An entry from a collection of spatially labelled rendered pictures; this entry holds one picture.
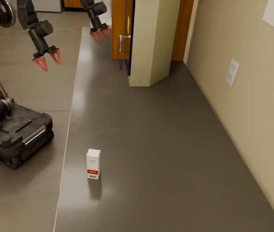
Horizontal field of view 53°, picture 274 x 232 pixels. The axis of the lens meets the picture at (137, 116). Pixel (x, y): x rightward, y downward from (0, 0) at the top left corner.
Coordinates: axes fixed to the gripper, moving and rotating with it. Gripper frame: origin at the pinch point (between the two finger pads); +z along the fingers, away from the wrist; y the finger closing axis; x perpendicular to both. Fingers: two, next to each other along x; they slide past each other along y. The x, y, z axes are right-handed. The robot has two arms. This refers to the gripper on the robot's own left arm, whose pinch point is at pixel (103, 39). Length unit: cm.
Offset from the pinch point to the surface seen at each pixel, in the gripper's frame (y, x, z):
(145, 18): -26, -47, -4
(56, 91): 68, 143, 39
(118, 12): -0.2, -18.5, -11.4
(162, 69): -12.1, -38.2, 26.2
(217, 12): 0, -73, 8
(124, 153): -78, -45, 38
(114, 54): -1.1, -4.3, 10.8
